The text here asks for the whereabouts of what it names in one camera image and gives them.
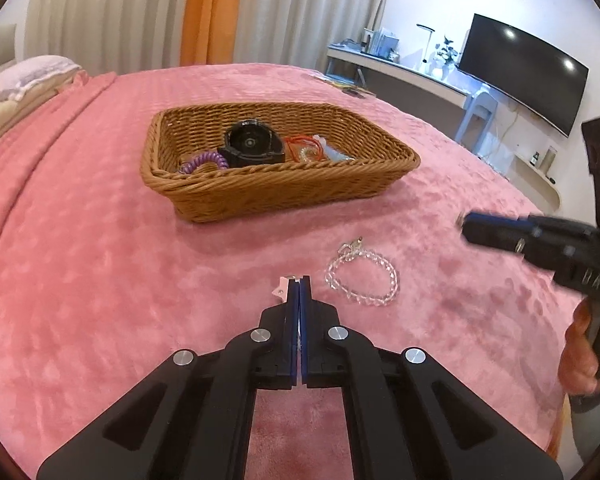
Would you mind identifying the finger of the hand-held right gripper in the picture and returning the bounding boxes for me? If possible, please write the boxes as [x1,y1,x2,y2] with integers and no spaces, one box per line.
[459,212,535,263]

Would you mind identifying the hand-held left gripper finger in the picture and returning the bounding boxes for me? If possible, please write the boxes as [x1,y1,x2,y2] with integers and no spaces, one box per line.
[300,276,565,480]
[36,278,301,480]

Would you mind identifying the clear crystal bead bracelet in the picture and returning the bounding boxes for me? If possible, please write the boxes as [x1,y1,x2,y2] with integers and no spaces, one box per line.
[323,236,400,307]

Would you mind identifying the brown wicker basket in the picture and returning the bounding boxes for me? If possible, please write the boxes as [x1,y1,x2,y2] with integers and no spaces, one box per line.
[139,102,422,225]

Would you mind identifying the blue hair claw clip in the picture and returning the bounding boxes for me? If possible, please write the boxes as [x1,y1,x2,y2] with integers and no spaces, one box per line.
[314,135,355,164]

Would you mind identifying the red cord bracelet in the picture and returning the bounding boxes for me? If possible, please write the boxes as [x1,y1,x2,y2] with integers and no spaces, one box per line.
[283,133,327,162]

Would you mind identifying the purple spiral hair tie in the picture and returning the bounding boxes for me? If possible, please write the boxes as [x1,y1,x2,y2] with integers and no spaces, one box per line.
[178,152,229,176]

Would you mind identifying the black wrist watch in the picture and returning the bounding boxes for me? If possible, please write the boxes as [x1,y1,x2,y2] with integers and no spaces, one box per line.
[217,118,287,169]

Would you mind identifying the person's right hand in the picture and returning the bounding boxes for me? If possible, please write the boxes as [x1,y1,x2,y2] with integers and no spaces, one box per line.
[558,304,600,397]

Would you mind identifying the white curved shelf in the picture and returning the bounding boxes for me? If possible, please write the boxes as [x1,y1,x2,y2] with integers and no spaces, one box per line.
[500,150,564,214]

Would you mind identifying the light blue chair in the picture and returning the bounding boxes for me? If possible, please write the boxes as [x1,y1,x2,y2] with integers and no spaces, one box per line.
[454,84,501,154]

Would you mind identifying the black television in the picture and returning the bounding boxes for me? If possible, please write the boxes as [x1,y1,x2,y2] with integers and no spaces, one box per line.
[458,12,590,138]

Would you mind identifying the white vase with flowers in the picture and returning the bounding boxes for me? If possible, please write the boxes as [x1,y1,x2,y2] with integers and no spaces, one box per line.
[432,34,461,81]

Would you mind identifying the white desk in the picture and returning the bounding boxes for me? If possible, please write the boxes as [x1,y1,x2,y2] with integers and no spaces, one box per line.
[326,42,474,112]

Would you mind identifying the white desk lamp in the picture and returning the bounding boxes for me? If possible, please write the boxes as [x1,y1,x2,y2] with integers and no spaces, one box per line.
[416,23,436,72]

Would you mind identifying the pink plush blanket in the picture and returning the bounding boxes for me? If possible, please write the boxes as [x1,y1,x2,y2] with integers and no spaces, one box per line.
[0,62,589,480]

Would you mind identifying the colourful booklets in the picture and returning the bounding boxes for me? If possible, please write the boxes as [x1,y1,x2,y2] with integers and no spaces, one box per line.
[309,73,376,99]

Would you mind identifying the books on desk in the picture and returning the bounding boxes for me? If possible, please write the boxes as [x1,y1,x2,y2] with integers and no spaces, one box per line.
[362,26,402,61]

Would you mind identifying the grey curtain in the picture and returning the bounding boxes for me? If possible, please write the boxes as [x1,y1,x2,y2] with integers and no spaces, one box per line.
[27,0,201,77]
[232,0,397,74]

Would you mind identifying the orange curtain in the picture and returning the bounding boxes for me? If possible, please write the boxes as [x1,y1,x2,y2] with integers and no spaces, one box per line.
[179,0,246,67]

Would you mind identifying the beige quilt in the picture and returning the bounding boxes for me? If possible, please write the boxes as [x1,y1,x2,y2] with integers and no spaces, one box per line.
[0,72,89,157]

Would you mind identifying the lilac pillow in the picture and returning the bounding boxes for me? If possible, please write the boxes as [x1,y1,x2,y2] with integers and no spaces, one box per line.
[0,55,84,109]

